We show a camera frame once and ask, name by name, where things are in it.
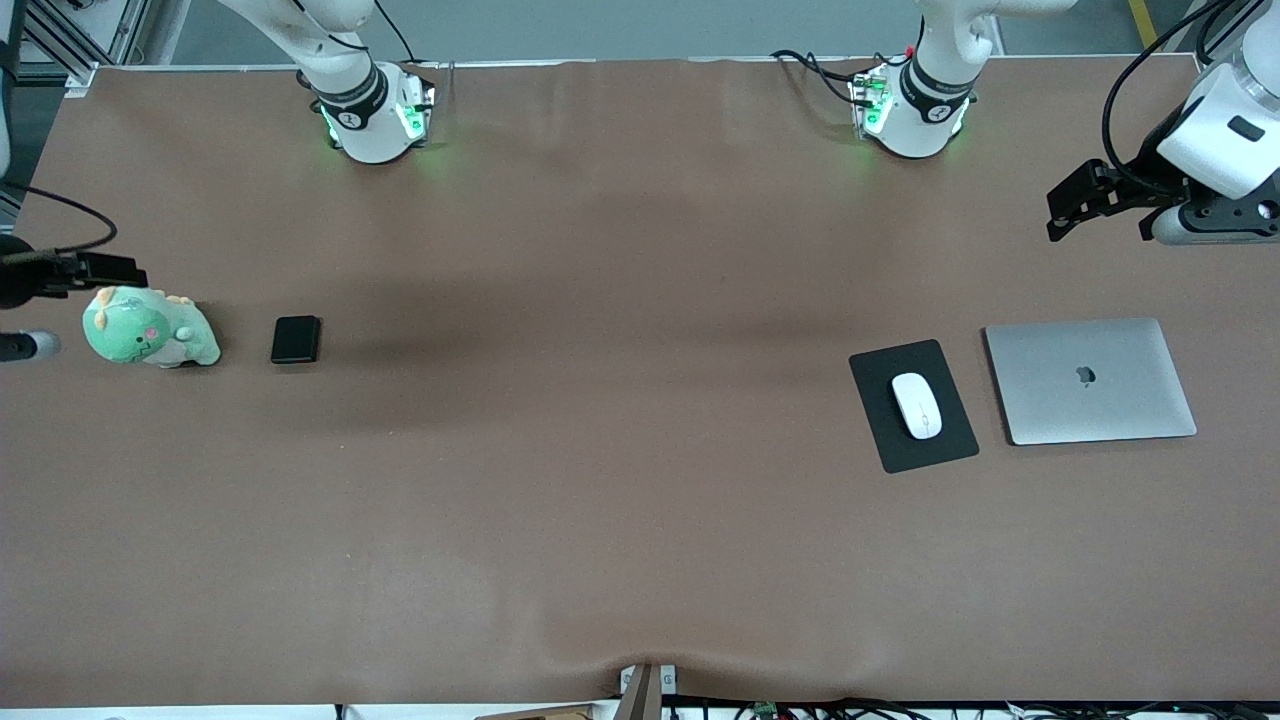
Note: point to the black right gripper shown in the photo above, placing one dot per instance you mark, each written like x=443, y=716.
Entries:
x=14, y=283

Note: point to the brown table cover sheet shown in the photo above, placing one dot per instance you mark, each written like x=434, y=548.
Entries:
x=600, y=520

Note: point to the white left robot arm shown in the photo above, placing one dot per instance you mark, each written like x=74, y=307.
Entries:
x=930, y=100

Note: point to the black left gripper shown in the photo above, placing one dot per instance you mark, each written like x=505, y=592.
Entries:
x=1150, y=184

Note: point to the black mouse pad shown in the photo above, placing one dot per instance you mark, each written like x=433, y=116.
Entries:
x=880, y=440

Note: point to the white computer mouse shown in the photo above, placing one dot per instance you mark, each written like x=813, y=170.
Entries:
x=917, y=405

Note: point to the green dinosaur plush toy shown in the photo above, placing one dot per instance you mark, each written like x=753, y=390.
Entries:
x=140, y=330

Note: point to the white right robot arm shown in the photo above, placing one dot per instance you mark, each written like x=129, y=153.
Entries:
x=370, y=120

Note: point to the aluminium frame profile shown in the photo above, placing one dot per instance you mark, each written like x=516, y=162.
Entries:
x=1215, y=62
x=60, y=40

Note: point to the silver apple laptop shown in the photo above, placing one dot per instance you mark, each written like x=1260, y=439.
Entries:
x=1120, y=400

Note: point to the metal clamp bracket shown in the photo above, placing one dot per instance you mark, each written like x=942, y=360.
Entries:
x=668, y=680

